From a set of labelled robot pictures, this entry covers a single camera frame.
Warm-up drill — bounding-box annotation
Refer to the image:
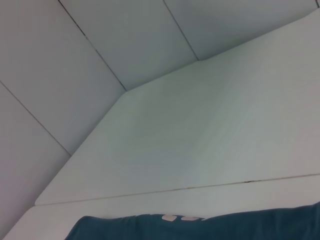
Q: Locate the teal blue shirt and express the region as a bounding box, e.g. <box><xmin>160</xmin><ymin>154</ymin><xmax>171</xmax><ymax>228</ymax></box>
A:
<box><xmin>63</xmin><ymin>201</ymin><xmax>320</xmax><ymax>240</ymax></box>

